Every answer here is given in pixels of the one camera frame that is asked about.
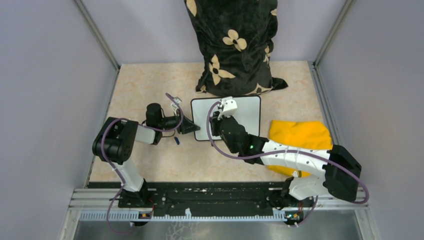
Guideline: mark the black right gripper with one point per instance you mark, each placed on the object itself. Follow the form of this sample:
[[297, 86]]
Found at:
[[215, 122]]

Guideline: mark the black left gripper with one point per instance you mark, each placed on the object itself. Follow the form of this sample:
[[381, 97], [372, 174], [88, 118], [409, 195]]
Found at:
[[187, 126]]

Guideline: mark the blue marker cap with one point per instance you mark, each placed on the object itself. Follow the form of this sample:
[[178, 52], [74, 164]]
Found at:
[[177, 140]]

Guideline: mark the white whiteboard black frame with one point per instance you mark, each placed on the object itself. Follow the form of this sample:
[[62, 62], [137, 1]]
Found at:
[[248, 114]]

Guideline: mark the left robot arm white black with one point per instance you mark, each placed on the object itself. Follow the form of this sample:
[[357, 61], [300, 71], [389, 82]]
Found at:
[[115, 141]]

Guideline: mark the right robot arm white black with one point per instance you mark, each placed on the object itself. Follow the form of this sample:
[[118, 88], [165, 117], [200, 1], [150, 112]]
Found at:
[[332, 171]]

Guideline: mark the yellow cloth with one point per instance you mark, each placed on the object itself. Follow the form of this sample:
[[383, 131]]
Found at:
[[302, 134]]

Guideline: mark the black floral pillow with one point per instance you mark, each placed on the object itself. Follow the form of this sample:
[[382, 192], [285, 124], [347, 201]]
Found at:
[[235, 38]]

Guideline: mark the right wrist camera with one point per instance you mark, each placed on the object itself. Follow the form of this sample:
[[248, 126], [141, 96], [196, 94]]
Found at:
[[227, 107]]

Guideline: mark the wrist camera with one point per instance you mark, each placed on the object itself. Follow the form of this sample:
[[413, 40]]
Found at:
[[227, 107], [175, 103]]

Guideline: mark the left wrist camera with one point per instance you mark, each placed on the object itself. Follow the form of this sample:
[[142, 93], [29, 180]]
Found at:
[[175, 103]]

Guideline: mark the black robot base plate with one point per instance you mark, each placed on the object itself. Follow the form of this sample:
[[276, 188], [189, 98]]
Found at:
[[213, 199]]

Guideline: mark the white toothed cable rail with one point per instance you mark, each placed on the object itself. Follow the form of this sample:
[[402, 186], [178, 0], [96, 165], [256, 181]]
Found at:
[[134, 215]]

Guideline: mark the aluminium frame post left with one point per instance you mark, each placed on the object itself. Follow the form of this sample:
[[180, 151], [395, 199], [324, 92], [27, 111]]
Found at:
[[93, 28]]

